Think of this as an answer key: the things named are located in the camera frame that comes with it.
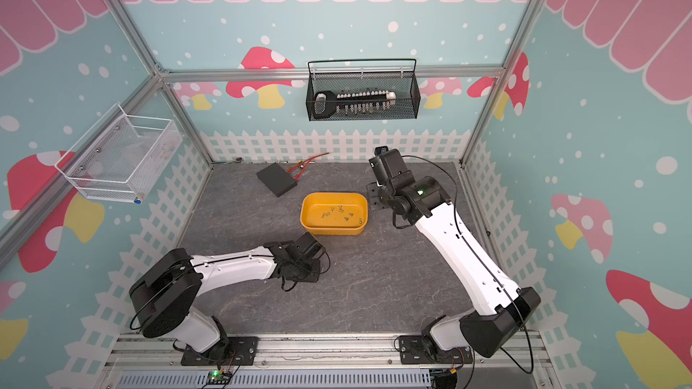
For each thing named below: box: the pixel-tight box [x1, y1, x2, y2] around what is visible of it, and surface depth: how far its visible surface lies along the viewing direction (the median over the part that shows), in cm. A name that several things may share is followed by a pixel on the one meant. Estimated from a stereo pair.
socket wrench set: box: [313, 90, 398, 119], surface depth 91 cm
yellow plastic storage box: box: [300, 191, 369, 236], surface depth 105 cm
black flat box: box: [255, 162, 298, 198], surface depth 118 cm
